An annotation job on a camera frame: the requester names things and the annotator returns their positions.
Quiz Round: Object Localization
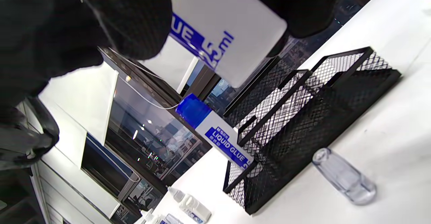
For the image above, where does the person's left hand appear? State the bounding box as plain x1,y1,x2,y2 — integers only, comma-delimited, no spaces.
0,0,115,111

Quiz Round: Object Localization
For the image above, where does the person's right hand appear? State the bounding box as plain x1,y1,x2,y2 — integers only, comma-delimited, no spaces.
81,0,344,60

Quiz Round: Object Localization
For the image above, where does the large white glue bottle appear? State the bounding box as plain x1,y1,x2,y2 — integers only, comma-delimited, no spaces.
167,0,288,89
194,110,258,171

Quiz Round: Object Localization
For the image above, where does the blue bottle cap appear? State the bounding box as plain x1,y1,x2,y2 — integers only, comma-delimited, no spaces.
175,93,213,129

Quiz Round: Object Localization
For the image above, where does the white roller blind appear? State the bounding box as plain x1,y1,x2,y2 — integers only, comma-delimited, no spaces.
141,35,200,94
38,62,119,146

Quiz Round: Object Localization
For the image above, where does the black white tracking controller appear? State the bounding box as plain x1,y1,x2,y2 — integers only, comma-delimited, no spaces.
0,96,60,170

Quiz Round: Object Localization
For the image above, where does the black mesh desk organizer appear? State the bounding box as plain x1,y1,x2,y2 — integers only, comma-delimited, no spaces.
222,46,402,215

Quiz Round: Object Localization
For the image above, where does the dark window frame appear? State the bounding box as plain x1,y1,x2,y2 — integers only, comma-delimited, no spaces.
77,0,364,224

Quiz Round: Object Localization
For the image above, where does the white bead blind cord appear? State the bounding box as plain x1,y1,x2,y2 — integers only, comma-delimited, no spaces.
109,49,180,110

